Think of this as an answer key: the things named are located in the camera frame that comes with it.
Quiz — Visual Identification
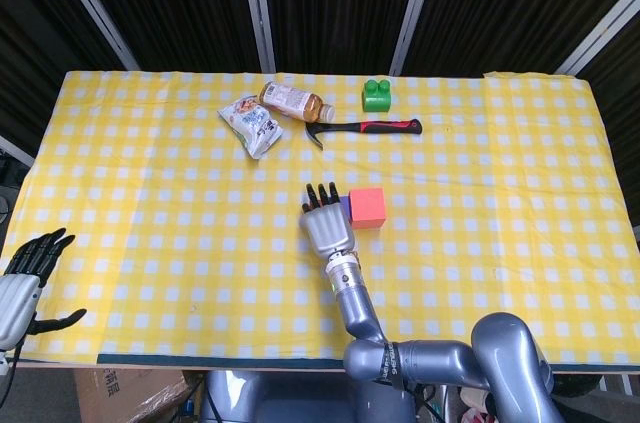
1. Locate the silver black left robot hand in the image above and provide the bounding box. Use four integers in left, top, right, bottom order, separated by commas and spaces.
0, 227, 88, 352

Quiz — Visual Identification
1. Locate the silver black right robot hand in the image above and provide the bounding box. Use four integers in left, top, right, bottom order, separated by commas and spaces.
299, 181, 357, 260

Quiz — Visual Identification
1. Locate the large red foam cube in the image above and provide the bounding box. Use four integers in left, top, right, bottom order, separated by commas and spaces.
348, 186, 389, 230

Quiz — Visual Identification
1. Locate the white crinkled snack bag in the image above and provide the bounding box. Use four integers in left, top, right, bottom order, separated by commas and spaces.
216, 95, 284, 161

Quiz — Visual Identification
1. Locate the amber tea plastic bottle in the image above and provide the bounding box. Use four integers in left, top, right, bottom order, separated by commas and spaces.
258, 81, 336, 123

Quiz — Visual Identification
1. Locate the green toy building brick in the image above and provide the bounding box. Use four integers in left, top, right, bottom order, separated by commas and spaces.
362, 78, 394, 113

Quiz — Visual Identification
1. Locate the brown cardboard box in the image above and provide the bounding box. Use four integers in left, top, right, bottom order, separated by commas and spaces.
73, 367, 194, 423

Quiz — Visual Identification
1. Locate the yellow white checkered tablecloth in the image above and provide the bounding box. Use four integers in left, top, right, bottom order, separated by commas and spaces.
0, 70, 640, 362

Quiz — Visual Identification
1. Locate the grey robot torso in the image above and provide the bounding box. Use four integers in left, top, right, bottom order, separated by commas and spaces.
199, 370, 419, 423

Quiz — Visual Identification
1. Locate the black printed velcro strap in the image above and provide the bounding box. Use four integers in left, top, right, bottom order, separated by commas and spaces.
379, 341, 404, 389

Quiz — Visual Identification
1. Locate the white metal frame post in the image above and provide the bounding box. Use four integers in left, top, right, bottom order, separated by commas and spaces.
42, 0, 140, 72
557, 0, 640, 77
388, 0, 444, 77
237, 0, 277, 74

